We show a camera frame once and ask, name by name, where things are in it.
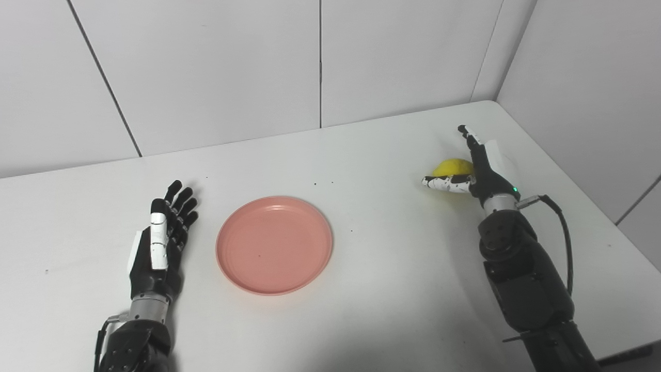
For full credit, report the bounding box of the pink plate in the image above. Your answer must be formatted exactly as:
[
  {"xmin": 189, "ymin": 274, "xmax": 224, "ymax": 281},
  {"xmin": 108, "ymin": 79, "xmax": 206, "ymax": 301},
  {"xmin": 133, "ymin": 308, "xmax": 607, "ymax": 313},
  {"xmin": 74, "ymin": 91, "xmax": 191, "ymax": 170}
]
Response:
[{"xmin": 215, "ymin": 195, "xmax": 334, "ymax": 296}]

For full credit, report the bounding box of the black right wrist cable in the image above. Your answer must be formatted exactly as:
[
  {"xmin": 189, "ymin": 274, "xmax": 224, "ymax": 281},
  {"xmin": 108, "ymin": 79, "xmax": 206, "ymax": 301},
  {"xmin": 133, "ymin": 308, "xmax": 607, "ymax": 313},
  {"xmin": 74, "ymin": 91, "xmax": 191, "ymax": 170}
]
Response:
[{"xmin": 516, "ymin": 194, "xmax": 574, "ymax": 296}]

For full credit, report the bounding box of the yellow lemon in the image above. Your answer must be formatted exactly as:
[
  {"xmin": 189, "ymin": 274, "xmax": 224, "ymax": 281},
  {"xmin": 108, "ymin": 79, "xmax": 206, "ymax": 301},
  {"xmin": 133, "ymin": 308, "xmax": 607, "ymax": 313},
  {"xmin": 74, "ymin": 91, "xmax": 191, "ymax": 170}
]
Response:
[{"xmin": 432, "ymin": 158, "xmax": 475, "ymax": 194}]

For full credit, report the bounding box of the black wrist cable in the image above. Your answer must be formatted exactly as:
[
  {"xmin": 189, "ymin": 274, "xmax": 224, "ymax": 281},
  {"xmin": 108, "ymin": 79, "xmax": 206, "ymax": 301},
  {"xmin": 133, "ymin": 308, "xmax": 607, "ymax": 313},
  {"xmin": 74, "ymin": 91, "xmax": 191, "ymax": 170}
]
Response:
[
  {"xmin": 93, "ymin": 313, "xmax": 130, "ymax": 372},
  {"xmin": 516, "ymin": 194, "xmax": 574, "ymax": 296}
]

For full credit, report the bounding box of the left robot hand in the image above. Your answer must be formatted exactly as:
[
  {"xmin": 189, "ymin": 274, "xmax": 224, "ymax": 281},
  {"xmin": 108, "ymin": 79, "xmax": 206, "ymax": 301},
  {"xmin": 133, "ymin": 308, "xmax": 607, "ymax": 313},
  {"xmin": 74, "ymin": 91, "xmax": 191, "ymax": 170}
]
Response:
[{"xmin": 127, "ymin": 180, "xmax": 199, "ymax": 301}]

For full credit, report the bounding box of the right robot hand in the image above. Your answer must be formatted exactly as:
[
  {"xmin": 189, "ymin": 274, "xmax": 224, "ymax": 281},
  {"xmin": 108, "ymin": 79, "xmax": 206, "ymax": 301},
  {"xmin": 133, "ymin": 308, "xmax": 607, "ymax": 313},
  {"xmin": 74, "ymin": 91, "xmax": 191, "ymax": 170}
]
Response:
[{"xmin": 421, "ymin": 125, "xmax": 521, "ymax": 205}]

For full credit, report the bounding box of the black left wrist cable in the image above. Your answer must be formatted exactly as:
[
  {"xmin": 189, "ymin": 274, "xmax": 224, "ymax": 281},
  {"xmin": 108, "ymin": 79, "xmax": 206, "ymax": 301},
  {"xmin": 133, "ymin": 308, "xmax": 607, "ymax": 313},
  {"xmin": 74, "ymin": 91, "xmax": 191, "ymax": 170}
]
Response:
[{"xmin": 93, "ymin": 313, "xmax": 130, "ymax": 372}]

